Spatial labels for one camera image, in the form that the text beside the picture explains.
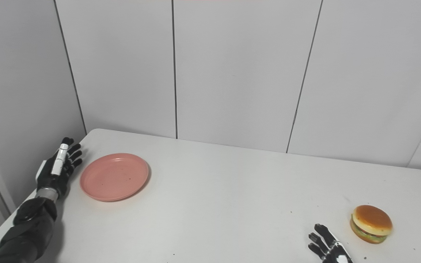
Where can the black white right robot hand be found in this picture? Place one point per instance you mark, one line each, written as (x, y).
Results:
(336, 254)

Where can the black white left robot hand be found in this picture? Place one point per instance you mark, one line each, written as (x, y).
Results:
(55, 175)

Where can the toy hamburger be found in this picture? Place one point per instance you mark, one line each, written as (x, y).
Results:
(372, 223)

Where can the pink round plate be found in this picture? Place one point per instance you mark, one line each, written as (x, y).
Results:
(114, 177)

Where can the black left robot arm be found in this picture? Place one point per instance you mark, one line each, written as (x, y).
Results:
(27, 226)

